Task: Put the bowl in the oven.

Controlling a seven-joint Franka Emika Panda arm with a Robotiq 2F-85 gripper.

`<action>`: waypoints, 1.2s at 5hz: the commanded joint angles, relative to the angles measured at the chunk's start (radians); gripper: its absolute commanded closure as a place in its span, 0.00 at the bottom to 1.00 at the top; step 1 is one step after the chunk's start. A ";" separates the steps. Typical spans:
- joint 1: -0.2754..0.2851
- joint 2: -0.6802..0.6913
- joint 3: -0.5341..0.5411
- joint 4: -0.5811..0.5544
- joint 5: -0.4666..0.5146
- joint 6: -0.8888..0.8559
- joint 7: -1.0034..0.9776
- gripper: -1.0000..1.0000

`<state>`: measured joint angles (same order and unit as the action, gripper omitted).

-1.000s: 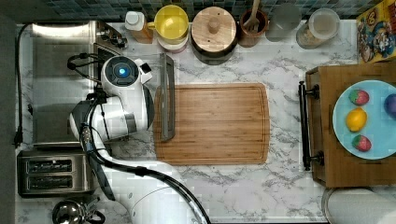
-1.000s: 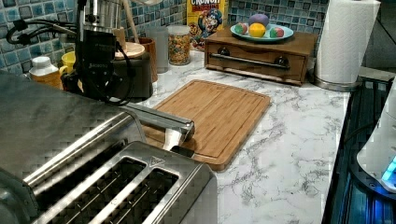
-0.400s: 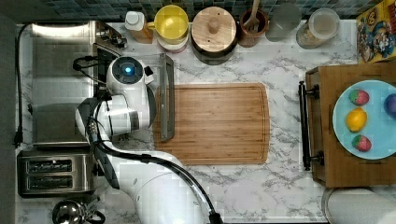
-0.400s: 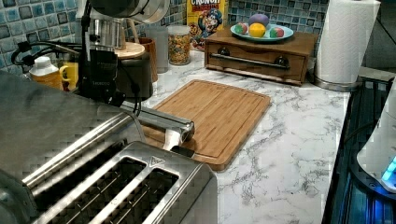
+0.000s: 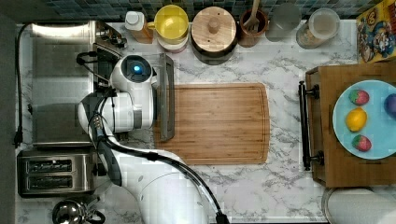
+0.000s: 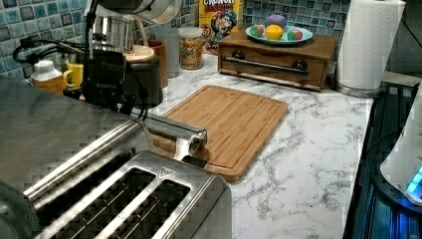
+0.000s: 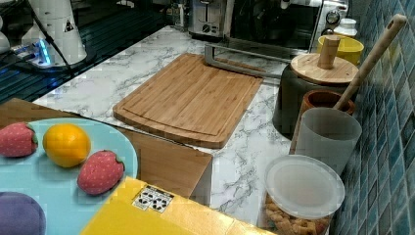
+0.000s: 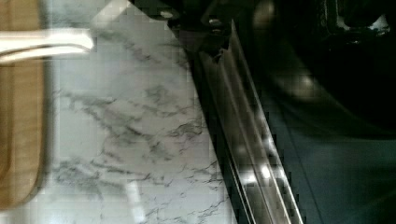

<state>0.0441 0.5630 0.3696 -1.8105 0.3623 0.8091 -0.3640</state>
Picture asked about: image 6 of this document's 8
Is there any stainless steel toaster oven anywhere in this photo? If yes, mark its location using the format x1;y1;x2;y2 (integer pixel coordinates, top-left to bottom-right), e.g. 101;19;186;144
0;77;153;239

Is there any wooden drawer box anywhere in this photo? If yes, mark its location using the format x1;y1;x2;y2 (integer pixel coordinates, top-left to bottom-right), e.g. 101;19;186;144
218;31;339;92

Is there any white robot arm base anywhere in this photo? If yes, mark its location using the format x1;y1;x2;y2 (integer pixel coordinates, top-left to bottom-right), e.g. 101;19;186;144
373;83;421;214

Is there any light blue plate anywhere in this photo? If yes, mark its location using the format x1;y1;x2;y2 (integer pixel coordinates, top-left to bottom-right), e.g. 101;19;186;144
245;25;314;45

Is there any purple plush fruit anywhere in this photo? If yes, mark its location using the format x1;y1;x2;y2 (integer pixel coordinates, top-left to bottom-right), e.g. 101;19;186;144
264;14;287;28

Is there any white lidded amber jar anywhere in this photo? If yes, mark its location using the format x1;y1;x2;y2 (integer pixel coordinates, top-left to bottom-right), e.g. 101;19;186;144
31;60;65;95

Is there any yellow mug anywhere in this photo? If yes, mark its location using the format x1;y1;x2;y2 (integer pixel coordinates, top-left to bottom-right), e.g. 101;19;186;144
63;60;84;88

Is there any bamboo cutting board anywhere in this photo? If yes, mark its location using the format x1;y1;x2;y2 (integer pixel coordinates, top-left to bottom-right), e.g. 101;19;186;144
164;85;289;182

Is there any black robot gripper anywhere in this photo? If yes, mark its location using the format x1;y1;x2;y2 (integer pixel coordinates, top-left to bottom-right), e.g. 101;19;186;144
82;13;136;115

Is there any clear cereal jar white lid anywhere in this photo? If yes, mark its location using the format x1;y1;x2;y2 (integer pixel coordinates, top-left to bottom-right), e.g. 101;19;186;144
178;27;203;70

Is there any stainless steel slot toaster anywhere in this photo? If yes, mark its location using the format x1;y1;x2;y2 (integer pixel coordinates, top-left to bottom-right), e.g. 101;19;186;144
34;151;232;239

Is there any right plush strawberry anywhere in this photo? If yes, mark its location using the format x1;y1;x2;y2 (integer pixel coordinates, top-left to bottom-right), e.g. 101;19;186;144
250;24;264;37

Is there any yellow toy lemon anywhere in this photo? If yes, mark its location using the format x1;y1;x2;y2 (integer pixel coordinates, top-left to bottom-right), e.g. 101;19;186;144
265;24;284;41

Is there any stainless steel bowl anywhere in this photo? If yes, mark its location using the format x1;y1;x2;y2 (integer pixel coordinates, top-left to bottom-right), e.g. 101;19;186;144
97;0;182;24

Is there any left plush strawberry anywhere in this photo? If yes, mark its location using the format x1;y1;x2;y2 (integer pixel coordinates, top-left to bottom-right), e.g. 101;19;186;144
288;29;303;41

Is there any white paper towel roll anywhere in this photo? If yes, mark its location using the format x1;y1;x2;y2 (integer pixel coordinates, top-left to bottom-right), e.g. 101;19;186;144
332;0;406;99

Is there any yellow cereal box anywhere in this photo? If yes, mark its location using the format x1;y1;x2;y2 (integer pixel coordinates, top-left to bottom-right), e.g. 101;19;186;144
199;0;243;55

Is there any plush strawberry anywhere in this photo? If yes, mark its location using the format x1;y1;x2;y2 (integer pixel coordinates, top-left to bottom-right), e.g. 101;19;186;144
250;24;264;37
288;29;303;41

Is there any wooden spoon handle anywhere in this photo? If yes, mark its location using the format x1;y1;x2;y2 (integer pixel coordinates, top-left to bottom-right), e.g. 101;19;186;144
135;18;149;47

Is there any frosted white plastic cup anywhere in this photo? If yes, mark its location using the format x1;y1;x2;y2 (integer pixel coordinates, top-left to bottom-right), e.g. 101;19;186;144
156;28;179;79

